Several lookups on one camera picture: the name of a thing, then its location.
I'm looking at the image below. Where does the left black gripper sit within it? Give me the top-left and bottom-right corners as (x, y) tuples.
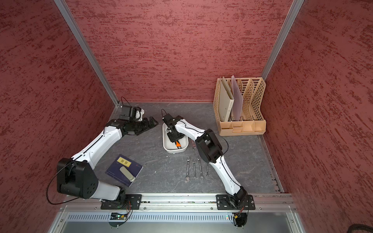
(130, 116), (158, 135)

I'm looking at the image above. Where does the white plastic storage box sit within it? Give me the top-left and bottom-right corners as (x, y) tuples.
(162, 123), (189, 154)

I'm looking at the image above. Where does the long silver combination wrench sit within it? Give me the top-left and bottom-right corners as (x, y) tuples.
(185, 157), (190, 182)

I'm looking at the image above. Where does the silver end wrench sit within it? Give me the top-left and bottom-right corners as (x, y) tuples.
(197, 158), (205, 180)

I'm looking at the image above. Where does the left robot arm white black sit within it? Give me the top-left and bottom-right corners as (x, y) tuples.
(56, 117), (159, 203)

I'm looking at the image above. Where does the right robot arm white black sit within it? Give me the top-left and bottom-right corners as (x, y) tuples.
(162, 114), (248, 209)

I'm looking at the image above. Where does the dark blue book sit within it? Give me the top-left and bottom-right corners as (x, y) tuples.
(105, 155), (143, 187)

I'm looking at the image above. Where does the beige file folder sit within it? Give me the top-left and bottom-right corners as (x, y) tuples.
(219, 77), (234, 122)

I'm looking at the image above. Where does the purple file folder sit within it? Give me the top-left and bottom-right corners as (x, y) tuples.
(231, 75), (243, 121)

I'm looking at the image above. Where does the beige plastic file organizer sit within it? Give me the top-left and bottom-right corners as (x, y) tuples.
(213, 77), (266, 136)

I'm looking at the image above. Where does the adjustable wrench orange handle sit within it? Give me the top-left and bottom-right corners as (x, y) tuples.
(175, 140), (182, 149)

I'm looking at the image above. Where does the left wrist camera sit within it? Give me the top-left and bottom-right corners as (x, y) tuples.
(119, 105), (145, 121)

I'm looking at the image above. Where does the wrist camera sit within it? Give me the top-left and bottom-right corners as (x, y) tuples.
(119, 105), (145, 121)
(162, 114), (174, 125)

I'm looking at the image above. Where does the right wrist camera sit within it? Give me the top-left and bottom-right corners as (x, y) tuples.
(162, 114), (174, 125)

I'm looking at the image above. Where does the aluminium front rail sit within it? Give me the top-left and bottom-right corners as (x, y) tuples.
(59, 193), (298, 213)

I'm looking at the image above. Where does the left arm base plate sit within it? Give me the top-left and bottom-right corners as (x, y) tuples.
(101, 194), (142, 211)

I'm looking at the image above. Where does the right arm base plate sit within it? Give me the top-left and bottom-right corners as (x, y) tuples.
(216, 194), (255, 211)

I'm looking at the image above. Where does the left aluminium corner post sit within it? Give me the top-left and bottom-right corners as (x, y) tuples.
(54, 0), (119, 107)

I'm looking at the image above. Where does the aluminium corner post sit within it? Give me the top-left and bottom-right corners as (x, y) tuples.
(261, 0), (304, 80)
(54, 0), (119, 107)

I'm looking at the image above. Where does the right aluminium corner post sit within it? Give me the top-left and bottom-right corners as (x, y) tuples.
(261, 0), (304, 80)

